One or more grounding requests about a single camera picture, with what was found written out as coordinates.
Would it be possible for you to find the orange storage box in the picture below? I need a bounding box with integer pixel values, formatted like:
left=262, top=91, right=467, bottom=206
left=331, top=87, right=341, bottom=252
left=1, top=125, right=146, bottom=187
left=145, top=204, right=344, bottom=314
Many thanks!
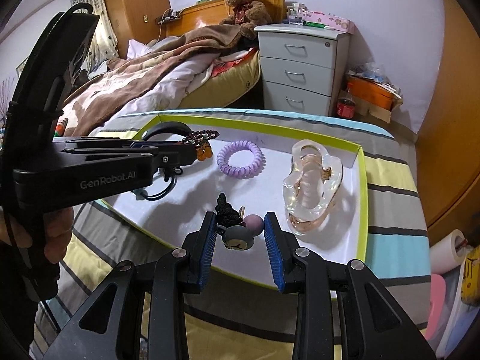
left=346, top=76, right=394, bottom=111

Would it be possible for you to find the pink plastic stool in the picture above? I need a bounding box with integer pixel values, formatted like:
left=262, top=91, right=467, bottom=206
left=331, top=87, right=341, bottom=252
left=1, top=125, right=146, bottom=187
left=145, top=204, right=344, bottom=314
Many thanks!
left=425, top=274, right=447, bottom=340

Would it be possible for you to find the wooden bed headboard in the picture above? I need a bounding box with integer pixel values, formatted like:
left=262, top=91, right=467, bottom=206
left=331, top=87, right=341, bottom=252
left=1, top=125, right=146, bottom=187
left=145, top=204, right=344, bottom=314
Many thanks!
left=162, top=0, right=287, bottom=37

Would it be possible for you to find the wooden wardrobe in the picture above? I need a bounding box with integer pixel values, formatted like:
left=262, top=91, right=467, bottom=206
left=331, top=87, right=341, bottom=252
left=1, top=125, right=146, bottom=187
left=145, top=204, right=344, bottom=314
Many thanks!
left=416, top=0, right=479, bottom=238

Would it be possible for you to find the cola bottle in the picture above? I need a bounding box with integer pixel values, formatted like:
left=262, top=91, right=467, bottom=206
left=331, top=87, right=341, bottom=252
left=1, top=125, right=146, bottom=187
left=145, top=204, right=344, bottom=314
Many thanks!
left=336, top=90, right=356, bottom=119

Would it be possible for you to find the brown fleece blanket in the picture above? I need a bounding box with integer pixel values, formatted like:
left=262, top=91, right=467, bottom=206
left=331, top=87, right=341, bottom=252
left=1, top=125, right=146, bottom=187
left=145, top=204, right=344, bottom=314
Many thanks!
left=64, top=24, right=243, bottom=137

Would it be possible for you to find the patterned curtain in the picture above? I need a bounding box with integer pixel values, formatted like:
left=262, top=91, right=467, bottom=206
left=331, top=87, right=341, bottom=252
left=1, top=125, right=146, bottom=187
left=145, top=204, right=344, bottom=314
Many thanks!
left=70, top=0, right=118, bottom=72

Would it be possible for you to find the black bear hair tie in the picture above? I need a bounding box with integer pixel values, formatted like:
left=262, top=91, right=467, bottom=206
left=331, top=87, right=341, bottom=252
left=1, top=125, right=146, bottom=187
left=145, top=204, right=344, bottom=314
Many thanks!
left=214, top=192, right=266, bottom=251

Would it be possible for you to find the purple spiral hair tie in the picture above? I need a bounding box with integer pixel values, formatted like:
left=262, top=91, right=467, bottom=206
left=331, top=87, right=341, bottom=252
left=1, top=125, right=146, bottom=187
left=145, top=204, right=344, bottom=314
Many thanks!
left=216, top=140, right=266, bottom=179

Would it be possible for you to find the clear amber hair claw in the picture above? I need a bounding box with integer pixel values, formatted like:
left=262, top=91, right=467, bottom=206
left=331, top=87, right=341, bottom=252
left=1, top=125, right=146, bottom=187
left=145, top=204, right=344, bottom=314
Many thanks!
left=282, top=140, right=343, bottom=235

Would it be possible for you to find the black fitness band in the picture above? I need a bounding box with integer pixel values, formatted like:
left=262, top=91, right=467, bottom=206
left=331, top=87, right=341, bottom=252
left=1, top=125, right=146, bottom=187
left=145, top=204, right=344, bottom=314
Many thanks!
left=142, top=121, right=193, bottom=141

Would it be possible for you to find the white paper roll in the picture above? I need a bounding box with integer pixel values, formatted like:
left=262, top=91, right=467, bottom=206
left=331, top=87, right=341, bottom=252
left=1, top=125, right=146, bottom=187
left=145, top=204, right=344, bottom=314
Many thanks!
left=430, top=229, right=466, bottom=275

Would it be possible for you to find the black amber beaded hair clip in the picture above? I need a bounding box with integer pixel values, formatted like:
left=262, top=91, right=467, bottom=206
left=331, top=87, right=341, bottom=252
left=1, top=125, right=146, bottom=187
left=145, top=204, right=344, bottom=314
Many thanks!
left=181, top=130, right=220, bottom=161

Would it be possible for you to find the brown teddy bear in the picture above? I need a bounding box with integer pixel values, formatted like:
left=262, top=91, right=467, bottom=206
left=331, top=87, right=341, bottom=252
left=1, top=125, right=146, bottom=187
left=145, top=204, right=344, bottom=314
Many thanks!
left=220, top=0, right=272, bottom=39

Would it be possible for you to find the grey drawer nightstand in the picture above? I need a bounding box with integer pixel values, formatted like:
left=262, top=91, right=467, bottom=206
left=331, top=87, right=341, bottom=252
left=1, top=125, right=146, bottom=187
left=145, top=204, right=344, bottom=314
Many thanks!
left=255, top=24, right=351, bottom=116

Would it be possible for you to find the person's left hand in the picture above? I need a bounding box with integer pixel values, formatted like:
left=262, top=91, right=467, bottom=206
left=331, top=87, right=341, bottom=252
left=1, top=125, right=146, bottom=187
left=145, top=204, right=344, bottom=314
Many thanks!
left=44, top=207, right=74, bottom=263

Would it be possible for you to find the green shallow box tray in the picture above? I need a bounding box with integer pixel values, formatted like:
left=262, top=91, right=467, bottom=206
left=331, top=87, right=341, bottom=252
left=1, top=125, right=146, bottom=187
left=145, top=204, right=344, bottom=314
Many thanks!
left=97, top=114, right=370, bottom=300

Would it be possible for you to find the pink floral box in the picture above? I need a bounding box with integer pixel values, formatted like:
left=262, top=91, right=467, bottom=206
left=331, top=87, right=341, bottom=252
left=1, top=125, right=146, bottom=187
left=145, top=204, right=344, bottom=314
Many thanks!
left=302, top=10, right=356, bottom=34

